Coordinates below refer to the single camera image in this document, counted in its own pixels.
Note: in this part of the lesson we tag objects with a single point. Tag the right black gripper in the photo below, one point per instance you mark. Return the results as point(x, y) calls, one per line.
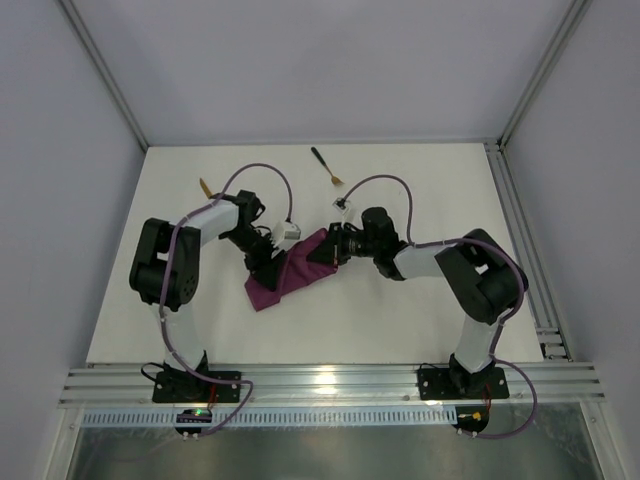
point(336, 246)

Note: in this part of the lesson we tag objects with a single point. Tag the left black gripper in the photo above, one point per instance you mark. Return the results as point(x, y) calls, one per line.
point(265, 260)

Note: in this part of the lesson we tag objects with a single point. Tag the purple cloth napkin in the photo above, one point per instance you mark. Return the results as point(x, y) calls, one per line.
point(297, 272)

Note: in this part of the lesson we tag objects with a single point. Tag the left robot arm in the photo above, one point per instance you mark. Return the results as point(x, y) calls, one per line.
point(165, 273)

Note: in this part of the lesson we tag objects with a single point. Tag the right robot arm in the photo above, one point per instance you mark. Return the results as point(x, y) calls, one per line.
point(487, 284)

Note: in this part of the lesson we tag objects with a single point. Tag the left black controller board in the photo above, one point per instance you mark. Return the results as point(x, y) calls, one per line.
point(192, 422)

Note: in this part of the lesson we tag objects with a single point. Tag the black controller board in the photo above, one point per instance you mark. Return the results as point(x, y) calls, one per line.
point(192, 422)
point(471, 421)

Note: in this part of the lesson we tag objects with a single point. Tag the right black controller board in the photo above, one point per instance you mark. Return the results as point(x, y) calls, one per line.
point(471, 421)

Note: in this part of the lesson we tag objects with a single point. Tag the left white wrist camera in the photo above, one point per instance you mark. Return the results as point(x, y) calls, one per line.
point(285, 234)

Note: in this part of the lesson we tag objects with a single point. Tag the gold fork black handle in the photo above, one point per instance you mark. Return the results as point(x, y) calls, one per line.
point(335, 180)

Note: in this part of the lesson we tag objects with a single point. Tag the gold knife black handle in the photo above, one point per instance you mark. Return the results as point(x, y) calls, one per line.
point(208, 192)

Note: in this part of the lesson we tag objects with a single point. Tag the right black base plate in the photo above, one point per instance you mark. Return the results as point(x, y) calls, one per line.
point(444, 383)

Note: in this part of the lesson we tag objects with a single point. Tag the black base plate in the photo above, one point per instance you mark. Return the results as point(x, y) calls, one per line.
point(176, 386)
point(444, 383)

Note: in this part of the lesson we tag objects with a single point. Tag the slotted cable duct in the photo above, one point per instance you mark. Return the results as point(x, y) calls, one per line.
point(163, 417)

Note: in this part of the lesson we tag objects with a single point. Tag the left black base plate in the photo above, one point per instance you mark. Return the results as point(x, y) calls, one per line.
point(176, 386)

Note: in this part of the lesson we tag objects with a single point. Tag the front aluminium rail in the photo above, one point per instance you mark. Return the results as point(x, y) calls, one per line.
point(120, 385)

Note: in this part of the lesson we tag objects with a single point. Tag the aluminium rail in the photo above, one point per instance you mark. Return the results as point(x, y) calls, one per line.
point(547, 320)
point(120, 385)

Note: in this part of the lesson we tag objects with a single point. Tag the right side aluminium rail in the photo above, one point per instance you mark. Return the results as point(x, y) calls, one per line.
point(547, 320)

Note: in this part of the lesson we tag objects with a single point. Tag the left corner frame post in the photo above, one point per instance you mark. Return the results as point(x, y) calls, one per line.
point(78, 27)

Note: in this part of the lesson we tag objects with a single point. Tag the corner frame post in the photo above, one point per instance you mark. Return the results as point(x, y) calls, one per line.
point(78, 27)
point(551, 55)

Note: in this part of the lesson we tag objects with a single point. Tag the right corner frame post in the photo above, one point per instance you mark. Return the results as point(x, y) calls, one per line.
point(551, 55)

